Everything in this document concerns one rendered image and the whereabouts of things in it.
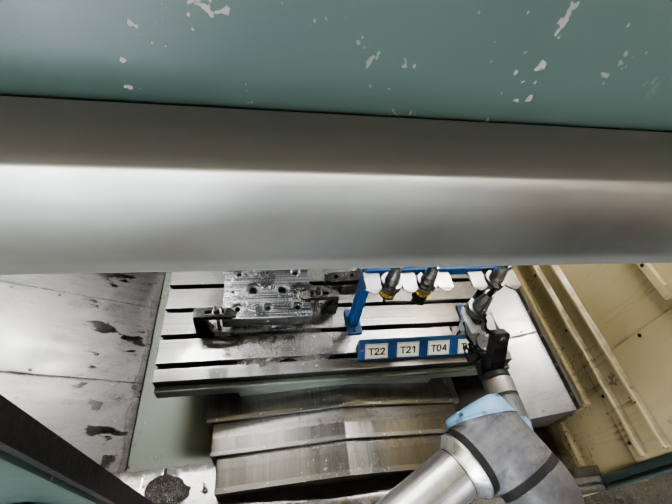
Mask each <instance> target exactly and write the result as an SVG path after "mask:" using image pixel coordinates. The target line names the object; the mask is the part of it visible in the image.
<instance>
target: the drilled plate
mask: <svg viewBox="0 0 672 504"><path fill-rule="evenodd" d="M299 271H300V272H301V273H300V274H299ZM232 272H233V271H225V281H224V294H223V308H225V307H226V306H227V307H226V308H230V306H232V308H231V309H233V310H235V311H236V317H235V318H232V319H223V320H222V324H223V327H236V326H259V325H282V324H305V323H311V322H312V307H311V301H305V300H304V301H303V300H302V301H303V303H304V302H305V303H304V304H303V305H302V301H301V302H300V301H299V300H300V299H301V297H300V295H299V297H300V298H299V299H298V297H297V296H296V295H295V294H297V293H298V294H300V293H303V292H304V291H306V290H310V286H309V276H308V269H298V270H243V271H234V274H232ZM243 273H244V276H243ZM294 275H295V276H294ZM246 276H247V277H246ZM237 277H238V278H237ZM241 277H242V278H243V279H242V278H241ZM261 278H262V279H261ZM263 278H264V279H263ZM255 280H256V281H255ZM263 281H264V282H263ZM250 282H251V283H250ZM252 282H253V283H252ZM254 282H255V283H254ZM256 282H257V283H258V284H260V285H258V284H257V283H256ZM260 282H261V283H260ZM288 283H289V284H288ZM247 284H248V285H247ZM263 285H265V286H264V287H263ZM234 286H235V288H233V287H234ZM244 287H245V288H244ZM260 287H262V288H261V289H260ZM300 287H301V290H300ZM289 288H290V289H289ZM259 289H260V290H261V291H260V290H259ZM292 289H293V290H292ZM295 289H296V290H295ZM244 290H245V291H244ZM297 290H298V291H297ZM299 290H300V291H299ZM230 291H231V293H230ZM236 291H237V292H236ZM302 291H303V292H302ZM258 292H261V293H259V294H256V293H258ZM287 292H288V293H289V294H288V293H287ZM292 292H293V293H292ZM299 292H300V293H299ZM229 293H230V295H229ZM232 293H233V294H232ZM234 293H236V294H234ZM246 293H247V295H248V296H246ZM278 293H279V294H278ZM282 293H283V294H284V295H283V294H282ZM253 294H254V295H253ZM255 294H256V295H255ZM293 294H294V295H293ZM298 294H297V295H298ZM252 295H253V296H252ZM280 295H281V296H280ZM282 295H283V296H282ZM278 297H279V298H278ZM289 297H290V298H289ZM231 299H233V300H232V301H231ZM295 299H296V301H295ZM297 299H298V301H299V302H297ZM234 301H239V302H240V303H238V302H237V303H238V304H237V303H235V304H234V305H232V302H233V303H234ZM245 301H247V303H248V305H247V303H246V302H245ZM268 301H270V302H271V303H270V302H268ZM291 301H292V302H294V304H293V303H292V304H293V305H292V304H291ZM266 302H267V303H266ZM255 304H256V305H255ZM274 304H275V305H274ZM252 305H253V306H252ZM291 305H292V306H293V308H292V307H291ZM246 306H247V307H246ZM257 306H258V307H257ZM259 306H260V307H259ZM302 306H303V307H302ZM242 307H244V308H243V309H242ZM252 307H253V308H252ZM254 307H255V308H254ZM262 308H263V309H262ZM241 309H242V310H243V312H242V310H241ZM248 309H250V310H251V311H250V310H248ZM252 310H254V311H252ZM239 311H241V312H240V313H239ZM255 311H256V312H255ZM237 313H238V314H237Z"/></svg>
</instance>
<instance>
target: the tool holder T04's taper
mask: <svg viewBox="0 0 672 504"><path fill-rule="evenodd" d="M488 290H489V289H488ZM488 290H486V291H485V292H484V293H483V294H481V295H480V296H479V297H478V298H476V299H475V300H474V301H473V302H472V307H473V309H474V310H475V311H476V312H478V313H486V312H487V310H488V308H489V306H490V304H491V302H492V300H493V298H494V296H495V294H494V295H493V296H489V295H488V293H487V292H488Z"/></svg>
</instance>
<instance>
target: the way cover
mask: <svg viewBox="0 0 672 504"><path fill-rule="evenodd" d="M317 388H318V389H317ZM308 390H309V391H308ZM309 392H310V393H309ZM310 394H311V396H310ZM307 395H308V396H307ZM336 395H337V396H336ZM339 395H340V396H339ZM339 397H340V398H339ZM310 398H311V399H310ZM328 398H329V399H328ZM314 399H315V400H314ZM316 399H317V400H316ZM324 399H325V400H324ZM330 400H331V401H330ZM458 402H459V398H458V396H457V393H456V390H455V387H454V384H453V381H452V378H451V377H444V378H431V379H430V380H429V382H427V383H386V384H349V385H335V386H323V387H315V389H314V388H312V389H311V388H307V389H299V390H291V391H283V392H274V393H266V394H258V395H250V396H240V395H239V393H226V394H212V395H209V406H208V418H207V425H208V427H209V429H210V432H213V433H212V446H211V453H210V458H211V459H212V461H213V463H217V465H216V480H215V489H214V496H215V497H220V496H229V495H237V494H245V493H254V492H262V491H271V490H279V489H287V488H296V487H304V486H313V485H321V484H330V483H338V482H346V481H355V480H363V479H371V478H380V477H388V476H396V475H404V474H411V473H412V472H414V471H415V470H416V469H417V468H418V467H420V466H421V465H422V464H423V463H424V462H426V461H427V460H428V459H429V458H430V457H432V456H433V455H434V454H435V453H436V452H438V451H439V450H440V448H441V436H442V435H443V434H444V433H445V432H447V431H448V430H447V429H446V426H445V421H446V420H447V419H448V418H450V417H451V416H452V415H454V414H455V413H456V410H455V407H454V404H457V403H458ZM331 404H332V405H331ZM340 404H341V406H340ZM334 405H335V406H334ZM336 405H337V406H336ZM373 405H374V406H375V407H374V406H373ZM325 406H326V407H325ZM371 406H372V407H371ZM377 406H379V408H377ZM310 407H311V408H310ZM319 407H320V408H319ZM323 407H325V408H323ZM335 407H336V408H335ZM362 407H363V408H362ZM316 408H317V409H316ZM338 408H339V409H338ZM344 408H345V409H344ZM346 408H347V409H346ZM349 408H351V409H349ZM373 408H374V409H373ZM327 409H328V410H329V411H327ZM331 409H332V411H331ZM334 409H335V410H334ZM356 409H357V410H356ZM319 410H320V411H321V412H320V411H319ZM322 410H324V411H322ZM325 410H326V411H325ZM305 411H306V412H305ZM308 411H309V412H308ZM312 411H313V412H312ZM371 411H372V412H371ZM307 412H308V413H309V415H308V414H307ZM302 413H303V414H302ZM367 413H368V414H367ZM323 416H324V417H323ZM342 419H343V420H342ZM371 420H373V421H371ZM308 422H309V423H308ZM341 428H342V429H341ZM304 434H305V435H304ZM371 435H372V436H371ZM315 436H316V437H315ZM384 437H385V438H384ZM386 437H387V439H386ZM360 438H361V439H363V440H362V441H361V439H360ZM370 438H371V439H372V440H373V441H370ZM373 438H374V439H373ZM383 438H384V439H383ZM332 439H333V440H332ZM349 439H350V440H349ZM355 439H356V440H355ZM375 439H377V440H375ZM378 439H379V441H378ZM380 439H381V440H380ZM327 440H328V441H327ZM352 440H353V441H352ZM364 440H365V441H364ZM366 440H367V441H366ZM331 441H332V442H331ZM341 441H342V442H341ZM359 441H360V443H359ZM324 442H325V444H324ZM335 442H337V443H335ZM364 442H365V443H364ZM328 443H329V444H328ZM330 443H331V445H330ZM332 443H333V444H332ZM327 444H328V445H327ZM301 445H302V446H303V448H302V446H301ZM307 446H308V447H307ZM309 446H310V447H309ZM354 446H355V447H354ZM325 448H326V449H325ZM381 450H382V451H381ZM314 453H315V454H316V455H315V454H314ZM341 454H342V455H341ZM376 454H377V455H376ZM359 455H360V456H359ZM363 456H364V457H363ZM326 457H327V458H326ZM374 457H375V458H374ZM313 458H314V461H312V460H313ZM377 459H379V460H377ZM326 460H327V461H326ZM366 462H367V463H366ZM318 463H319V464H318ZM325 463H326V464H325ZM338 463H340V464H342V463H343V464H342V465H341V468H340V464H338ZM347 463H348V464H347ZM365 463H366V464H365ZM371 463H372V464H373V463H375V464H373V465H372V464H371ZM378 463H379V464H378ZM348 465H349V467H347V466H348ZM363 465H364V466H363ZM374 465H375V467H374ZM307 466H308V467H307ZM313 466H314V467H313ZM338 466H339V467H338ZM342 466H343V467H342ZM365 466H367V467H366V468H364V467H365ZM371 466H372V467H371ZM306 467H307V468H306ZM326 467H328V468H327V469H326V471H324V470H325V469H324V468H326ZM346 467H347V468H346ZM358 467H359V468H358ZM376 467H377V468H376ZM342 468H343V469H342ZM344 468H345V469H344ZM353 468H354V469H355V470H353ZM357 468H358V469H359V470H358V469H357ZM360 468H361V469H360ZM362 468H363V469H362ZM370 468H372V470H371V469H370ZM380 468H382V469H380ZM340 469H342V470H341V471H340ZM348 469H349V470H348ZM356 469H357V470H356ZM384 469H385V471H386V472H385V471H383V470H384ZM387 469H388V470H389V471H388V470H387ZM321 470H322V471H323V472H322V471H321ZM343 470H344V471H343ZM351 470H352V471H351ZM379 470H380V471H379ZM320 471H321V472H320ZM366 471H367V472H366ZM368 471H369V472H368ZM339 472H341V473H339ZM346 472H347V473H346ZM348 472H350V473H351V474H350V473H348ZM317 473H318V474H317ZM328 473H329V474H328ZM337 473H338V475H336V474H337ZM344 473H345V474H344ZM327 474H328V475H327ZM307 475H308V476H307ZM324 475H325V476H324ZM329 476H330V477H329ZM314 477H315V479H314ZM320 477H321V478H322V479H320ZM312 479H313V480H312ZM303 481H305V482H303Z"/></svg>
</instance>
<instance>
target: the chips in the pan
mask: <svg viewBox="0 0 672 504"><path fill-rule="evenodd" d="M115 455H116V454H115ZM115 455H114V456H115ZM114 456H111V455H109V454H108V455H104V454H103V457H102V459H101V460H102V461H101V464H100V465H101V466H102V467H103V468H106V469H109V465H110V463H111V462H115V461H116V459H117V458H116V457H114ZM202 484H203V486H202V485H201V486H202V487H203V489H202V490H201V491H200V493H201V492H202V493H203V495H205V496H206V494H207V492H208V491H210V490H208V488H207V486H206V483H205V482H202ZM145 485H146V484H145ZM202 487H201V488H202ZM189 490H191V486H189V485H187V484H185V482H183V479H182V478H180V477H179V476H177V477H176V476H173V475H170V474H166V475H165V474H164V475H160V476H159V475H158V476H157V478H156V477H154V479H153V480H150V481H149V482H148V485H146V489H145V490H144V495H145V496H144V497H146V498H147V499H148V500H150V501H151V502H153V503H154V504H181V503H182V502H183V501H185V500H186V498H187V497H189V495H190V492H191V491H190V492H189ZM251 500H252V499H249V498H248V497H247V499H245V498H244V497H243V498H242V499H241V498H238V499H237V498H236V499H235V500H234V499H233V501H232V502H231V503H236V502H245V501H251Z"/></svg>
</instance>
